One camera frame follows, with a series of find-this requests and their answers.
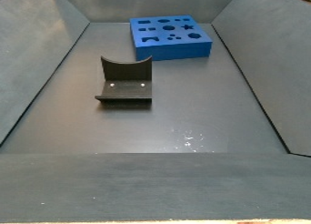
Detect blue foam shape board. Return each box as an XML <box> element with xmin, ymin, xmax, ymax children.
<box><xmin>130</xmin><ymin>15</ymin><xmax>213</xmax><ymax>61</ymax></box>

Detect black curved cradle stand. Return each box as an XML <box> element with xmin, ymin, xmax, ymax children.
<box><xmin>95</xmin><ymin>57</ymin><xmax>153</xmax><ymax>102</ymax></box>

